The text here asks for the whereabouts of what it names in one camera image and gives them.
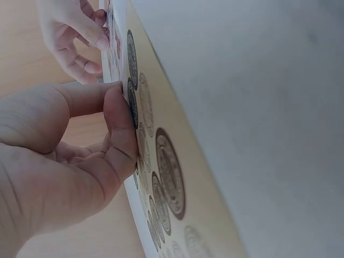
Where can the person's right hand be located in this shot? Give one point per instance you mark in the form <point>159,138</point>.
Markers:
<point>64,45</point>

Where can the person's left hand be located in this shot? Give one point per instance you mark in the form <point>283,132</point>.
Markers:
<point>40,172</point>

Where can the person's right fingers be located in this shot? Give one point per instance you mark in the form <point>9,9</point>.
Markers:
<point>88,35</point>

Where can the sheet with printed coins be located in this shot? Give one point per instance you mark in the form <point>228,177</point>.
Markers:
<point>185,166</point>

